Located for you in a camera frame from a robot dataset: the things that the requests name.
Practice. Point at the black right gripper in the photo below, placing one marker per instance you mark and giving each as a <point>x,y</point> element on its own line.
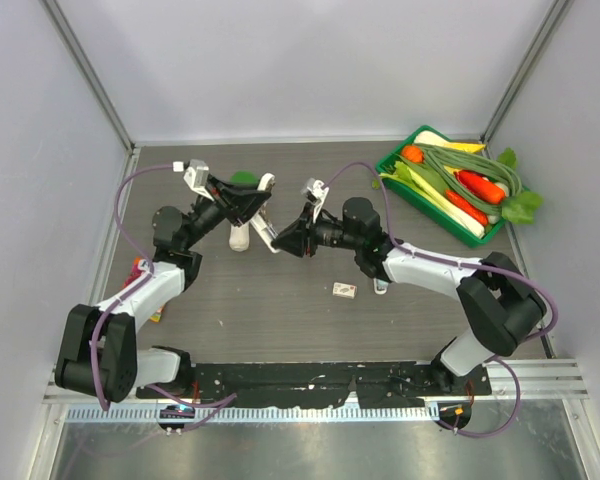
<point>300,238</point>

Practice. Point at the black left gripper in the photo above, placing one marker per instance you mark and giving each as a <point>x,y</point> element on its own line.
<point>243,201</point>

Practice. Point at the white stapler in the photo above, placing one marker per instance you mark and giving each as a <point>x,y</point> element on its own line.
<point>260,222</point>

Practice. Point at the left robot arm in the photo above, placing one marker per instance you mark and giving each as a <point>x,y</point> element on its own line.
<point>99,355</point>

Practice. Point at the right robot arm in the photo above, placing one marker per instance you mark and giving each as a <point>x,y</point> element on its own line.
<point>500,308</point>

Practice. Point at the staples box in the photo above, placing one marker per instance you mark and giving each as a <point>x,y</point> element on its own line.
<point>344,290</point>

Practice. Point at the green bok choy toy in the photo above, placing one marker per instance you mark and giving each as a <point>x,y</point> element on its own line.
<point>239,237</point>

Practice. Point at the pale green leek toy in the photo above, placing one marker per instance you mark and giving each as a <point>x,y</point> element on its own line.
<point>430,187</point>

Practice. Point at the orange pumpkin toy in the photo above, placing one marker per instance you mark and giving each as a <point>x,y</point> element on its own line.
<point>412,153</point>

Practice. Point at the white radish toy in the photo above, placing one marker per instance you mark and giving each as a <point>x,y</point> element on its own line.
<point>428,137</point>

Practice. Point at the red chili pepper toy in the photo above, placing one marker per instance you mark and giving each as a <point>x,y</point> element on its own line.
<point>461,203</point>

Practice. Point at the green long beans bundle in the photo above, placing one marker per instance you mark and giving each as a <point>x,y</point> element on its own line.
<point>447,162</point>

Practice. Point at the green plastic tray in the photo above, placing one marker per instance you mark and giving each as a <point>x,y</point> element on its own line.
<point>495,222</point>

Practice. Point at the yellow corn toy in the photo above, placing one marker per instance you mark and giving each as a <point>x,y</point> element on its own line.
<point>471,148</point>

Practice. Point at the orange carrot toy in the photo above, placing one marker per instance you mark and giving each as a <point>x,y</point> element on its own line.
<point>484,189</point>

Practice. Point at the green lettuce leaf toy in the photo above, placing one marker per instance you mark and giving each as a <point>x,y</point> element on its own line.
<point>521,204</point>

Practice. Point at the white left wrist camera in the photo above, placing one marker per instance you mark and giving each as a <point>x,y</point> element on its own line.
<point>195,173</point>

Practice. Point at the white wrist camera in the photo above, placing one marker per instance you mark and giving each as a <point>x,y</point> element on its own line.
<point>316,192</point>
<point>195,173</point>

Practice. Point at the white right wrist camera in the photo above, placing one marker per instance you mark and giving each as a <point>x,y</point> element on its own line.
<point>316,192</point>

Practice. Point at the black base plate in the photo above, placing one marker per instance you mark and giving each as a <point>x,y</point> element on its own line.
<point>325,385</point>

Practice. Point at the perforated cable duct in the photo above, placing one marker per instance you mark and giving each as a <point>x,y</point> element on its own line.
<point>157,412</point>

